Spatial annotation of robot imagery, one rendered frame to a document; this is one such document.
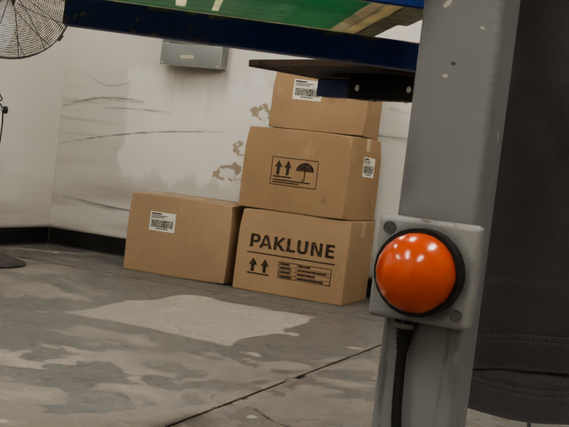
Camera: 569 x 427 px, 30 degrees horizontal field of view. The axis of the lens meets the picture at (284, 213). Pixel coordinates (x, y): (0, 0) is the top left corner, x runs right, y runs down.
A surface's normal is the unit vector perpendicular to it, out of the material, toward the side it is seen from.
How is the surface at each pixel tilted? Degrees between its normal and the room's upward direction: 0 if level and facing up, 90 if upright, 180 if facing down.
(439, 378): 90
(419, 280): 100
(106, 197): 90
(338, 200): 93
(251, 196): 90
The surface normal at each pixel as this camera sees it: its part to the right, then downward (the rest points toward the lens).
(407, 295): -0.26, 0.50
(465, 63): -0.39, 0.00
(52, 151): 0.91, 0.13
